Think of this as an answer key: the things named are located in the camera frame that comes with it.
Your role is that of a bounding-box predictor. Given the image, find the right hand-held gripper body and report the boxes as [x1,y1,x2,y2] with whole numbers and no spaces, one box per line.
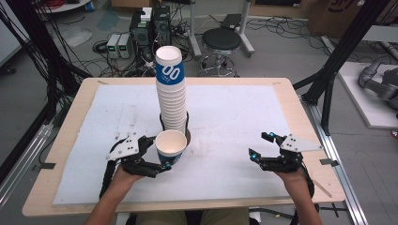
[260,133,324,173]

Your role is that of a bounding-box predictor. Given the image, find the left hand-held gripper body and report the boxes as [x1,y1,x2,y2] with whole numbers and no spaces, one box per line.
[105,134,159,179]

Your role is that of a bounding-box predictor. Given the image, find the blue and white paper cup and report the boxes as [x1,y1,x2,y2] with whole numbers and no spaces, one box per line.
[154,128,189,167]

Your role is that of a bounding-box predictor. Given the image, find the brown round cup holder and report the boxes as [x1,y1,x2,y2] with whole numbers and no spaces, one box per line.
[159,111,192,148]

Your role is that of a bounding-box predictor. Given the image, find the stack of white paper cups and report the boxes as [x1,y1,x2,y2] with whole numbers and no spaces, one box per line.
[155,45,188,136]

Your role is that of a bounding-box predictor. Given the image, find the person's right hand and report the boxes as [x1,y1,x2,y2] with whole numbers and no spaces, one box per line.
[274,168,310,193]

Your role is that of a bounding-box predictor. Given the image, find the person's left hand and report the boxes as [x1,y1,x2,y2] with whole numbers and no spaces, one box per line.
[112,164,145,196]

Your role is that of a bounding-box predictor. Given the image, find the white table mat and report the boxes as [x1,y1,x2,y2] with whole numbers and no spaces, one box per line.
[52,83,298,206]

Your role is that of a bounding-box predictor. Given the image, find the thin wooden stick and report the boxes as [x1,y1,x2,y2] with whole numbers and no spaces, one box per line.
[313,178,333,199]

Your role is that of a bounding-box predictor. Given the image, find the person's khaki trousers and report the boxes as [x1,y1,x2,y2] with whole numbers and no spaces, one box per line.
[132,208,252,225]

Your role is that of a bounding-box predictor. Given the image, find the white floor platform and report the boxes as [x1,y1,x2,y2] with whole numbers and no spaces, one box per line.
[337,61,398,130]

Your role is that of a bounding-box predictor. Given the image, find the grey bench power supply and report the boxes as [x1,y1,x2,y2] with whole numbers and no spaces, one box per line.
[105,33,122,60]
[117,33,133,60]

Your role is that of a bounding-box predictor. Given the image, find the white metal stand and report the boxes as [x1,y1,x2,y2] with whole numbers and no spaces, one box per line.
[187,0,256,60]

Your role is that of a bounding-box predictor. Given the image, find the black round stool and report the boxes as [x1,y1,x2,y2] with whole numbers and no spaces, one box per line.
[197,27,243,79]

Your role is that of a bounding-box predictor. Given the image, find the black computer tower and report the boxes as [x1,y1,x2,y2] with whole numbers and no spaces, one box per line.
[151,5,172,48]
[129,7,155,54]

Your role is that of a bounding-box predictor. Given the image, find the cardboard box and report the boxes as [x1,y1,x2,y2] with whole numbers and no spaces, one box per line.
[307,0,398,39]

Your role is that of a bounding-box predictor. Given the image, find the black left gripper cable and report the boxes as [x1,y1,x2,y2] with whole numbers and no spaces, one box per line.
[99,137,130,200]

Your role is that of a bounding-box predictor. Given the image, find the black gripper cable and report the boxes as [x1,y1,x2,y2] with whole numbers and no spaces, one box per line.
[99,137,130,200]
[299,166,315,199]

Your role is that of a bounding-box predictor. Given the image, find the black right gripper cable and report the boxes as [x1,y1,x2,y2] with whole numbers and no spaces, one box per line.
[299,166,315,199]

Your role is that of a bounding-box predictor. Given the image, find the aluminium floor rail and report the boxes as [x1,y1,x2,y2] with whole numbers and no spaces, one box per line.
[300,96,370,225]
[0,123,54,210]

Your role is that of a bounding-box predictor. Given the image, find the black cable under table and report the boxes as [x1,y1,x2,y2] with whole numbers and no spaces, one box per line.
[248,207,297,221]

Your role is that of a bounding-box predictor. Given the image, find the black metal frame post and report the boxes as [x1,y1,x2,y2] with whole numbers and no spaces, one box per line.
[5,0,92,126]
[293,0,392,136]

